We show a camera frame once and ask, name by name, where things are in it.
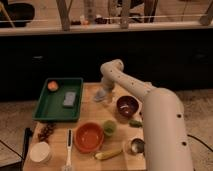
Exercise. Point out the green cup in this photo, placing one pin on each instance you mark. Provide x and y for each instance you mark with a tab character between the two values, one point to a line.
109	127

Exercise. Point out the grey sponge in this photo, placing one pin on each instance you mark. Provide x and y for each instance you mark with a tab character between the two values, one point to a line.
69	99

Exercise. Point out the red-orange bowl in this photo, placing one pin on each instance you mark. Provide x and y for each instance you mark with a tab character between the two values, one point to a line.
88	137

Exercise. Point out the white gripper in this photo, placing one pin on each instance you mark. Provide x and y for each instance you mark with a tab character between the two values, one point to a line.
109	96

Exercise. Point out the green chili pepper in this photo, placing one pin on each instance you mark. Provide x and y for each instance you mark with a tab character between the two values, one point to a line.
135	123

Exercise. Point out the white round container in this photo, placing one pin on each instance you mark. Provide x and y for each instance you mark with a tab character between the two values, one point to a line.
40	152

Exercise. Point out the green plastic tray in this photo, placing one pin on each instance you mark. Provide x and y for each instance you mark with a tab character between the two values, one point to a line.
50	106

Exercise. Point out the orange fruit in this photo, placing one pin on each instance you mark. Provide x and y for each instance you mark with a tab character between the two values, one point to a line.
52	86

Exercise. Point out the small metal cup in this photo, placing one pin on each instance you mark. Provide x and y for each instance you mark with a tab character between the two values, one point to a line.
137	146

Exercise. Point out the dark grape bunch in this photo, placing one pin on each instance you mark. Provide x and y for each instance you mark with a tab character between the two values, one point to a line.
46	131

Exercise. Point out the grey-blue towel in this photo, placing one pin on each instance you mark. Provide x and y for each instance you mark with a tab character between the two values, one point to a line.
100	95

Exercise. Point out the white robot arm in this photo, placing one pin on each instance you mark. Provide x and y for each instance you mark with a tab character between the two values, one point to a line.
166	143

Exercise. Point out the dark maroon bowl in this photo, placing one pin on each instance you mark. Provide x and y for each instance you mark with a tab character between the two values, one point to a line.
127	106

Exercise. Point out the yellow corn cob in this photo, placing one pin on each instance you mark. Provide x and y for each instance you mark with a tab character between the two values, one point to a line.
107	154

